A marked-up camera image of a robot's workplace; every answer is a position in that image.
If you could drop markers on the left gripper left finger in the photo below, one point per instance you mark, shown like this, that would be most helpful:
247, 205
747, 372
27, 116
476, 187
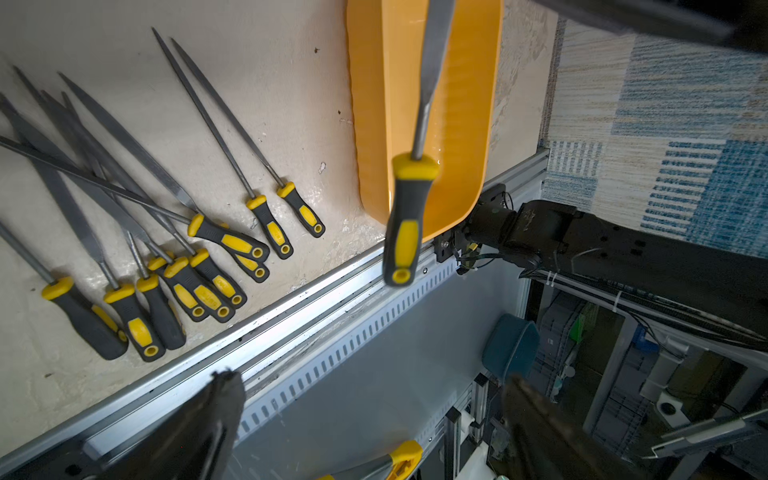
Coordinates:
195, 442

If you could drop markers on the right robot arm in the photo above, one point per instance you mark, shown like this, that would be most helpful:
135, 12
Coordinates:
656, 183

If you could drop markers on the aluminium front rail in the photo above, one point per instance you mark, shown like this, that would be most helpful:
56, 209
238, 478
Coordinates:
248, 374

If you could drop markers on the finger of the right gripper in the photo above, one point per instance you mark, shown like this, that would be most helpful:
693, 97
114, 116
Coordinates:
734, 24

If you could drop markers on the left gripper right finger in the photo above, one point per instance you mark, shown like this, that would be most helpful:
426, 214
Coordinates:
538, 425

